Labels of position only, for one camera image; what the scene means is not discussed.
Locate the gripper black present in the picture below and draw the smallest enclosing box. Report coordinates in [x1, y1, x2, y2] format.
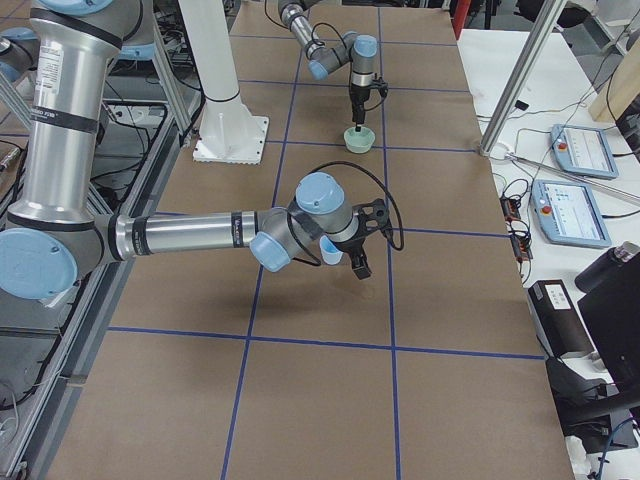
[332, 212, 373, 280]
[349, 83, 372, 132]

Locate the light blue plastic cup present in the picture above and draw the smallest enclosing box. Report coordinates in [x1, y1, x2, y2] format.
[319, 235, 343, 266]

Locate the green bowl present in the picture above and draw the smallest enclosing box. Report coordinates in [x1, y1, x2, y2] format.
[343, 126, 376, 154]

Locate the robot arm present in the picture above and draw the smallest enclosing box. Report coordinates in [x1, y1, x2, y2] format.
[1, 1, 380, 300]
[277, 1, 388, 133]

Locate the black water bottle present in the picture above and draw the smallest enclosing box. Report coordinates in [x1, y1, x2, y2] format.
[574, 241, 639, 293]

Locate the black box device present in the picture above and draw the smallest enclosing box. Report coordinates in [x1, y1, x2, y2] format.
[527, 280, 594, 359]

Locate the near teach pendant tablet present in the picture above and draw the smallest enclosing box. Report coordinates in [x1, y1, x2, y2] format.
[531, 179, 612, 249]

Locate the teach pendant tablet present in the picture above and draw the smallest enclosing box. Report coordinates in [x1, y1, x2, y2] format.
[550, 124, 619, 179]
[531, 179, 612, 249]

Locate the far teach pendant tablet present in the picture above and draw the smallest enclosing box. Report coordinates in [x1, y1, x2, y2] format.
[550, 124, 619, 179]

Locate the black monitor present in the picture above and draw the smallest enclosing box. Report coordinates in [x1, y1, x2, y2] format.
[578, 258, 639, 389]

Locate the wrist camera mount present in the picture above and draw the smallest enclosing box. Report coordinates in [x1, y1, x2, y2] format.
[353, 199, 392, 237]
[371, 75, 388, 100]

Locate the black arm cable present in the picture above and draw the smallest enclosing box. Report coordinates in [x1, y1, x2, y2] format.
[284, 159, 406, 267]

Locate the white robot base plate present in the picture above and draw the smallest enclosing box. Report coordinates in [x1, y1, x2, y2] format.
[193, 113, 269, 164]

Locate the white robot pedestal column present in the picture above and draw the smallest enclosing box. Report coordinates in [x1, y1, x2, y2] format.
[179, 0, 241, 137]

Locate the aluminium frame post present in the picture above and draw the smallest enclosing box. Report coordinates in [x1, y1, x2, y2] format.
[478, 0, 567, 157]

